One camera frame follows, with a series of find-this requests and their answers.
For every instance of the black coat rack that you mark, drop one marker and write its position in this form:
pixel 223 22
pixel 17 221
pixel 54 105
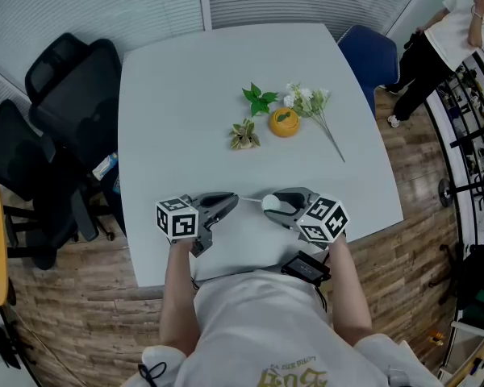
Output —
pixel 453 256

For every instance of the small green potted plant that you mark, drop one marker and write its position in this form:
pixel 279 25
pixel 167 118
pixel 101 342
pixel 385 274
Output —
pixel 258 99

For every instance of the blue white tissue pack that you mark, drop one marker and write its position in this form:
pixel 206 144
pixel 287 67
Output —
pixel 105 167

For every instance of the blue chair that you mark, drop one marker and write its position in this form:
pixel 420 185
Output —
pixel 367 59

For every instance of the black flat device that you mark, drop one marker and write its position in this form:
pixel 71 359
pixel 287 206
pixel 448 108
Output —
pixel 306 268

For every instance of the black tripod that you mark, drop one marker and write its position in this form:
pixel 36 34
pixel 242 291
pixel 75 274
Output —
pixel 2 349

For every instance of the white wooden crate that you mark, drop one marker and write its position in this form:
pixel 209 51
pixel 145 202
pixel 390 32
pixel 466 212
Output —
pixel 468 349

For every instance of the black hanging garment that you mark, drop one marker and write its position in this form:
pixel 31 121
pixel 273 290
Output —
pixel 482 268

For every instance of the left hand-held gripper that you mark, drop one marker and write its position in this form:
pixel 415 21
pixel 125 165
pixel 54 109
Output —
pixel 176 220

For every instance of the blue patterned pack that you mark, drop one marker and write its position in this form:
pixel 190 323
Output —
pixel 117 184

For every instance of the person's white t-shirt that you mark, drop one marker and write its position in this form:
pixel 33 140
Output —
pixel 258 329

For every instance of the white artificial flower bouquet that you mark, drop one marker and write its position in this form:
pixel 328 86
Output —
pixel 310 101

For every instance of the small orange object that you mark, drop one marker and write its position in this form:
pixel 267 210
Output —
pixel 437 338

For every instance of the black weight plate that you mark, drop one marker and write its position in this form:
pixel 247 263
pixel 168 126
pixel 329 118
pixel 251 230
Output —
pixel 445 192

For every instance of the orange round pot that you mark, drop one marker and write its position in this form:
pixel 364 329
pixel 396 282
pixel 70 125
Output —
pixel 284 127

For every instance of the small variegated potted plant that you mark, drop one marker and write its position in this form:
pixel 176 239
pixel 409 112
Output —
pixel 244 135

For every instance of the person's right forearm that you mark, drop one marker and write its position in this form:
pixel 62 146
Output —
pixel 347 292

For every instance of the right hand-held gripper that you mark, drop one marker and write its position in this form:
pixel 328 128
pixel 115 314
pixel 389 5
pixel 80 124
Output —
pixel 324 220

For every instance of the person's left forearm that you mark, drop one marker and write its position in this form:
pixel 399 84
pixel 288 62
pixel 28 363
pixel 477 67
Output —
pixel 177 296

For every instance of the black metal railing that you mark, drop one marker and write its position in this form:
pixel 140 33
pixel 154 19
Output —
pixel 474 134

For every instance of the black mesh office chair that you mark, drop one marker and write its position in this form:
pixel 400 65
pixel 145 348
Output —
pixel 20 155
pixel 76 79

